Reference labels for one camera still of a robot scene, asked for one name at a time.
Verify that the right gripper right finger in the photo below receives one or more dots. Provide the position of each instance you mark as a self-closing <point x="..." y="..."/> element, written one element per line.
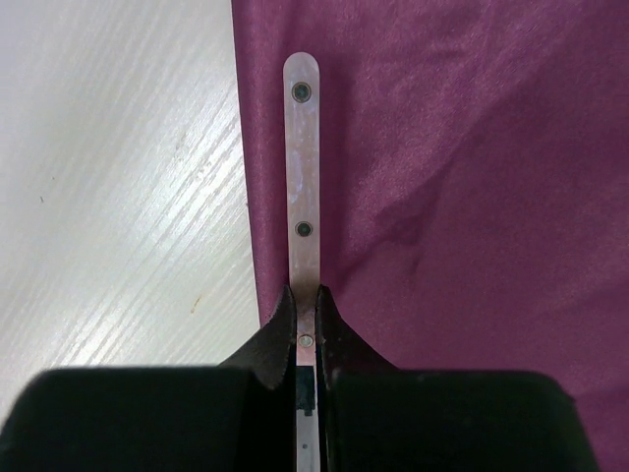
<point x="377" y="417"/>

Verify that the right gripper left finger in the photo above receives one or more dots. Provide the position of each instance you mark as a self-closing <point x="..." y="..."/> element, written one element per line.
<point x="236" y="416"/>

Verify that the purple cloth napkin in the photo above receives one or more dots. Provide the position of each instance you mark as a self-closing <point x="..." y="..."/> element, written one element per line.
<point x="473" y="183"/>

